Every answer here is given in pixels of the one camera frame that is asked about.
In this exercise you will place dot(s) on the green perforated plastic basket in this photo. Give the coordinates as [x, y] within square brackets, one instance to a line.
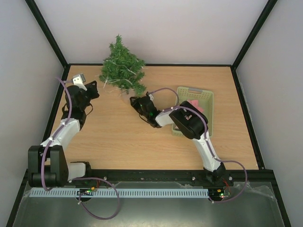
[205, 100]

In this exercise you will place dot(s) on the pink fabric bow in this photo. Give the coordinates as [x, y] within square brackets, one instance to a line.
[195, 104]

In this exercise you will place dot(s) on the white slotted cable duct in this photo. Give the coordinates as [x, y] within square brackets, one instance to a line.
[123, 193]

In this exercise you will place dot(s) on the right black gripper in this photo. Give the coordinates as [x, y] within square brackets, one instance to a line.
[136, 103]

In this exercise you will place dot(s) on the black aluminium front rail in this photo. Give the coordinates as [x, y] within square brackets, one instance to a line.
[198, 177]

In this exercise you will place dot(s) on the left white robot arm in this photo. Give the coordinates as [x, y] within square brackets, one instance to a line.
[47, 164]

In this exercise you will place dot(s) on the clear string light garland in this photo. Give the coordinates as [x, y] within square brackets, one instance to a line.
[124, 73]

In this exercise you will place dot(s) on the small green christmas tree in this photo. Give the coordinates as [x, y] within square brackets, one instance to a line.
[119, 50]

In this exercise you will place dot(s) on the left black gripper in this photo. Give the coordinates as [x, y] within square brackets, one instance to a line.
[93, 89]

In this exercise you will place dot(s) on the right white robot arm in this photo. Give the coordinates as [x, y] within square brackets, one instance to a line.
[193, 125]

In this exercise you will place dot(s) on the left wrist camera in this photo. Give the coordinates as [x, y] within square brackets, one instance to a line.
[79, 80]

